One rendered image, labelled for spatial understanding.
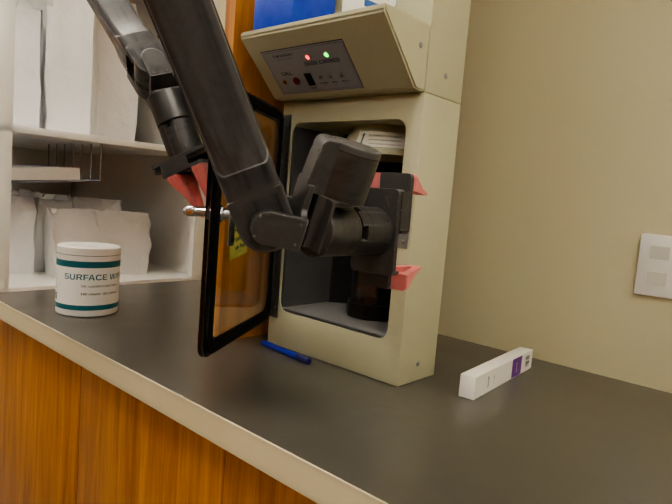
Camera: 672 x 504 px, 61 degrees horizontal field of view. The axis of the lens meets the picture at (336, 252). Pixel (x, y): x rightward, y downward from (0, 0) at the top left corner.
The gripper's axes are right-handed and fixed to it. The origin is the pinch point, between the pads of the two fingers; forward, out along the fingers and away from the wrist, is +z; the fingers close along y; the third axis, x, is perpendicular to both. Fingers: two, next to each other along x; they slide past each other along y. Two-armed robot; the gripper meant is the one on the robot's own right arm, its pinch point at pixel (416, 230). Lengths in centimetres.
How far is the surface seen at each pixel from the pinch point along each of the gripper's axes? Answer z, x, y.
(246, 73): 7, 46, 26
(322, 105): 12.1, 30.6, 19.7
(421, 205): 14.1, 8.9, 3.2
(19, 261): 2, 147, -24
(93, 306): -8, 75, -24
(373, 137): 14.8, 20.4, 14.2
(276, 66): 4.9, 35.4, 25.5
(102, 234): 25, 139, -15
